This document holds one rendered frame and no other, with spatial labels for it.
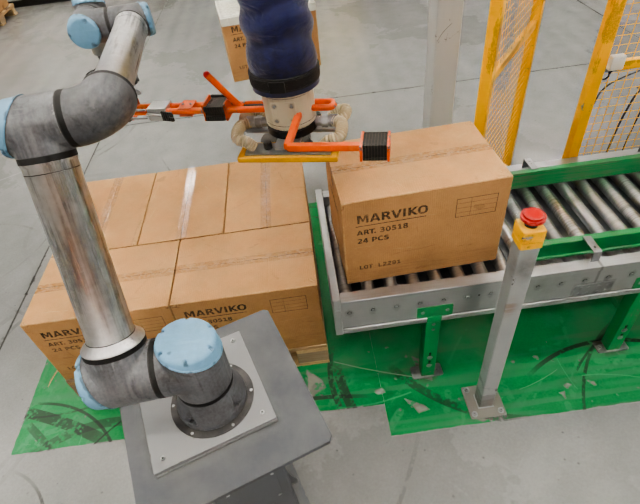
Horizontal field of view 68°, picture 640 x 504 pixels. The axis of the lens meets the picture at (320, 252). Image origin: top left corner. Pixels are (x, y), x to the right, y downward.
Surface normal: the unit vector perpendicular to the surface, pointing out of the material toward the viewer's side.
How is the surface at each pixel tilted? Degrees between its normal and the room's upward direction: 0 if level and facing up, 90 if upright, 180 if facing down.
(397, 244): 90
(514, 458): 0
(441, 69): 90
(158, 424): 1
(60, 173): 71
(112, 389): 67
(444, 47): 90
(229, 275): 0
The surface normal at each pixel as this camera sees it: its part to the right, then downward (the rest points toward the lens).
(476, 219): 0.14, 0.67
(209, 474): -0.10, -0.72
